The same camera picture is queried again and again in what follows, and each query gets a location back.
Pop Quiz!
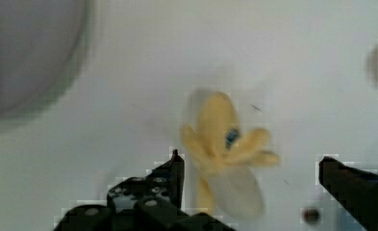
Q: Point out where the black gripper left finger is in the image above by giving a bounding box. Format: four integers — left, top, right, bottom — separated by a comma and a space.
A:
53, 150, 236, 231

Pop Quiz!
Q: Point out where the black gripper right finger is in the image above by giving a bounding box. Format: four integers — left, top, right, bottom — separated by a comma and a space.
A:
318, 156, 378, 231

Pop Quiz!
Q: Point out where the peeled toy banana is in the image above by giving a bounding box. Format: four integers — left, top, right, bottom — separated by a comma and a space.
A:
180, 92, 280, 219

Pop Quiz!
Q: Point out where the grey oval plate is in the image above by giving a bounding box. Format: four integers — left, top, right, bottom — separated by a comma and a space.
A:
0, 0, 89, 116

